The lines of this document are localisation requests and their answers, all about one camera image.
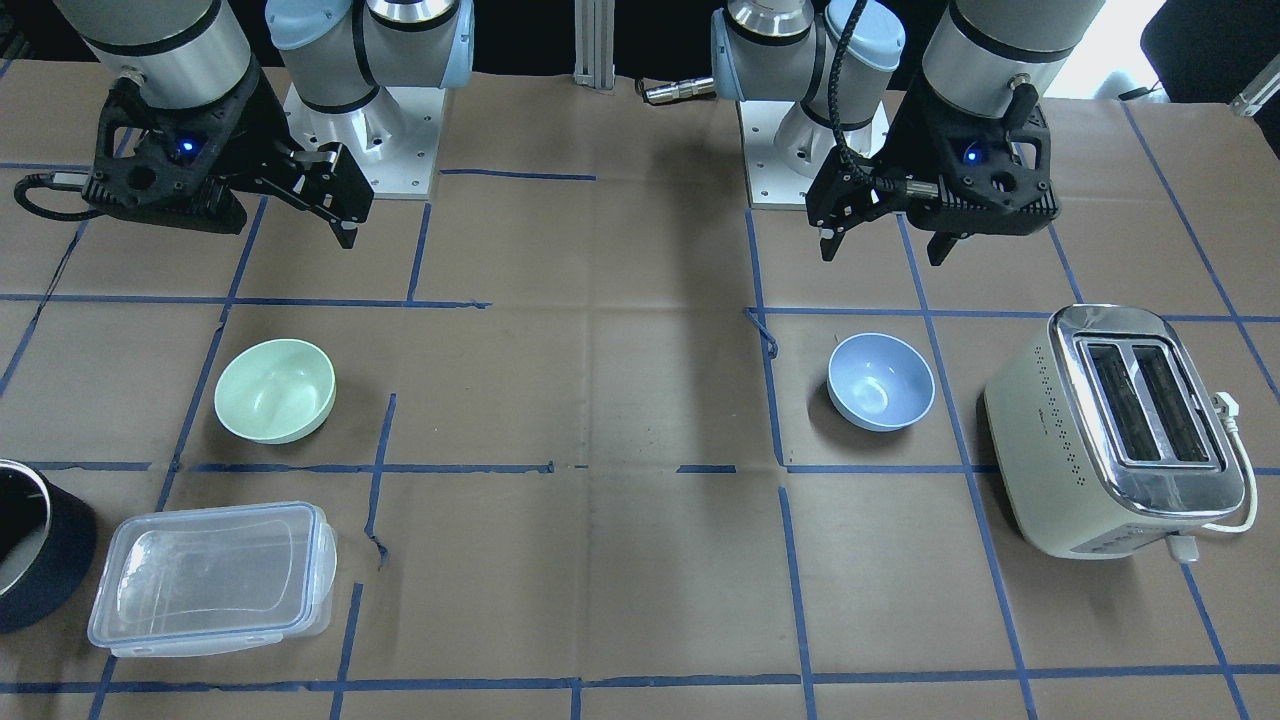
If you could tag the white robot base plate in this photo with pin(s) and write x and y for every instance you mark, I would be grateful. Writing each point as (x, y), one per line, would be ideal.
(395, 138)
(783, 150)

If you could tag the brown paper table cover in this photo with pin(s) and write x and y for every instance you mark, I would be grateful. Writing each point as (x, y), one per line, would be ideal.
(582, 462)

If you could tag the dark blue round pot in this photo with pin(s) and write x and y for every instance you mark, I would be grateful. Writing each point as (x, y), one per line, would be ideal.
(48, 540)

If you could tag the blue bowl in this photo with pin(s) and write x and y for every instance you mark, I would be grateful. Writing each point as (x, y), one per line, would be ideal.
(879, 383)

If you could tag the aluminium frame post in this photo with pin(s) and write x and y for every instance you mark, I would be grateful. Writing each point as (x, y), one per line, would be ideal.
(593, 44)

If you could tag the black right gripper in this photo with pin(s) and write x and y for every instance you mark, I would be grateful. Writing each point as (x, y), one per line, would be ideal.
(251, 127)

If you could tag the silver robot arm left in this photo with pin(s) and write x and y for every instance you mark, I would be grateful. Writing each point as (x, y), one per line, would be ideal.
(837, 62)

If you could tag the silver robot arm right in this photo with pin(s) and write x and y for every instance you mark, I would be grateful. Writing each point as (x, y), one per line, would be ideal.
(340, 54)

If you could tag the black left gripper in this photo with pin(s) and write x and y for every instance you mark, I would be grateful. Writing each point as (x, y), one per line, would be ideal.
(908, 137)

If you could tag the green bowl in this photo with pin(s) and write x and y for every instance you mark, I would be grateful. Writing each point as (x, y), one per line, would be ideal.
(276, 392)

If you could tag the clear plastic food container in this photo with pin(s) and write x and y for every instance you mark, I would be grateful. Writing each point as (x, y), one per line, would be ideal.
(199, 582)

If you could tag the cream chrome toaster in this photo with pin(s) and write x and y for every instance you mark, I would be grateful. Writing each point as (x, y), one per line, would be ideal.
(1107, 440)

